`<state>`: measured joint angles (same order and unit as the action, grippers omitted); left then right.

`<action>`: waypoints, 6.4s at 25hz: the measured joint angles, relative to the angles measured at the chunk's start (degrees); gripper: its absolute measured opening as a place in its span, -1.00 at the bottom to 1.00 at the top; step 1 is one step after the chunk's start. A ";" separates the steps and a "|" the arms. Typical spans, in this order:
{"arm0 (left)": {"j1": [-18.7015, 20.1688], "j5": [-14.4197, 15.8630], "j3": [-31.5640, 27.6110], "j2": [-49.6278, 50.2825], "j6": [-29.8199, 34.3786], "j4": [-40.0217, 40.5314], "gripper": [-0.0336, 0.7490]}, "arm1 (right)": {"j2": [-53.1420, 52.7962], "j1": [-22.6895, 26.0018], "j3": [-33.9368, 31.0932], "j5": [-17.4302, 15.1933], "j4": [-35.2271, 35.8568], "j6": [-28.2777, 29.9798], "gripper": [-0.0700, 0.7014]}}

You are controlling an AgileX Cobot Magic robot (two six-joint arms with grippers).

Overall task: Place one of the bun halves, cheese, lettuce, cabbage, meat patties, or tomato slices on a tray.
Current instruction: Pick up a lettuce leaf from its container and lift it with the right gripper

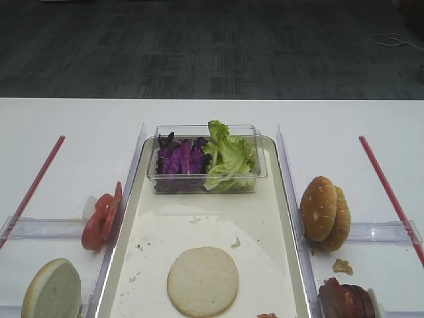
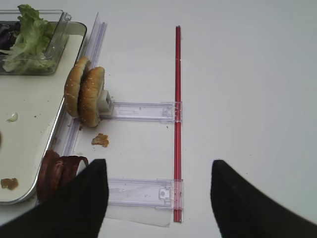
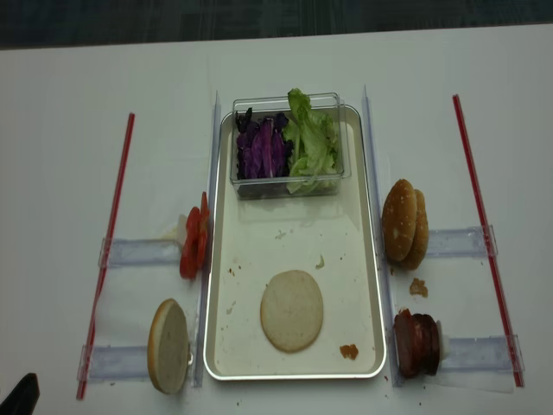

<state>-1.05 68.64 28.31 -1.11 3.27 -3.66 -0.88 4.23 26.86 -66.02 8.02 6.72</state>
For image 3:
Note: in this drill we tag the brown meat patty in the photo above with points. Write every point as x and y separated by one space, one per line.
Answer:
427 347
408 340

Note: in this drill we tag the red tomato slice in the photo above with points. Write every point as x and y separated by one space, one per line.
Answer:
203 230
189 254

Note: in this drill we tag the front brown meat patty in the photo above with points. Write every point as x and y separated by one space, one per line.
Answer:
408 340

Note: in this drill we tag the cream rectangular serving tray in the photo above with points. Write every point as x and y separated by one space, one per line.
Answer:
254 240

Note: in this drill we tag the front red tomato slice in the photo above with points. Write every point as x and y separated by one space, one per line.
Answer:
189 254

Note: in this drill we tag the rear red tomato slice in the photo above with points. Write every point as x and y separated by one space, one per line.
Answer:
203 230

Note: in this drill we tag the black object at corner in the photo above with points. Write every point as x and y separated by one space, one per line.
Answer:
23 398

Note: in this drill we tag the upright sliced bun half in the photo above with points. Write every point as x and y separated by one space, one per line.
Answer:
168 348

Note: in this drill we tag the bread crumb chunk on table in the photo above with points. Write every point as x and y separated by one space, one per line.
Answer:
418 288

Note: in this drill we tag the left upper clear track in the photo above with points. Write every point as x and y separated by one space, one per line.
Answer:
116 253

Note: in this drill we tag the clear plastic salad box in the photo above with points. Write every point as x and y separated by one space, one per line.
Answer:
277 187

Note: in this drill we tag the red strip rail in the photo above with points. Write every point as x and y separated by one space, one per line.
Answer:
511 339
85 355

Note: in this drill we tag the brown crumb on tray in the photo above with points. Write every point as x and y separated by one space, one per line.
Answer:
349 351

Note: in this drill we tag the right upper clear track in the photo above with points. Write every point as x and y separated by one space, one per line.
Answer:
471 242

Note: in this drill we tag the white patty pusher block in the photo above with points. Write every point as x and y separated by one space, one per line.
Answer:
444 346

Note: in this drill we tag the small lettuce scrap on tray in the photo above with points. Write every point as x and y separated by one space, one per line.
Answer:
321 263

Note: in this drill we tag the left clear long divider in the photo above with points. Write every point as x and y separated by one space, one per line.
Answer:
207 266

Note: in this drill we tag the left lower clear track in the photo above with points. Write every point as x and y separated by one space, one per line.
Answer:
103 363

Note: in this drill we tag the rear sesame bun top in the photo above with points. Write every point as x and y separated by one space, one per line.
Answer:
421 237

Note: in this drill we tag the right red strip rail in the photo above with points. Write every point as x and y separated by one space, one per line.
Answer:
511 339

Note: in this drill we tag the left red strip rail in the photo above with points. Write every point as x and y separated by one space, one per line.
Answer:
85 355

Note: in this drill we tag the round bun base on tray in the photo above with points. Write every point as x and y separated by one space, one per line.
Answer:
292 311

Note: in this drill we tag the front sesame bun top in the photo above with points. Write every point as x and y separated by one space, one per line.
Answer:
399 220

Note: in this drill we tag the green lettuce pile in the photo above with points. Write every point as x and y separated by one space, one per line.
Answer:
315 147

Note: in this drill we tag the purple cabbage pile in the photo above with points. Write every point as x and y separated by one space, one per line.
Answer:
262 150

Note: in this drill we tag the right lower clear track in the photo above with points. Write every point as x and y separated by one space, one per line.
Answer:
482 354

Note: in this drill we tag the white tomato pusher block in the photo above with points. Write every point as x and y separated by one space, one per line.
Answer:
178 233

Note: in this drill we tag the sesame bun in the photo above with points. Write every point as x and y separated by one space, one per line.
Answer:
421 237
399 220

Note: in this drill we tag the clear track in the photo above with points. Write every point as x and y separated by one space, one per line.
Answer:
471 242
116 253
482 354
103 363

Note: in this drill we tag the rear brown meat patty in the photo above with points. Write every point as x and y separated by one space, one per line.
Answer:
427 347

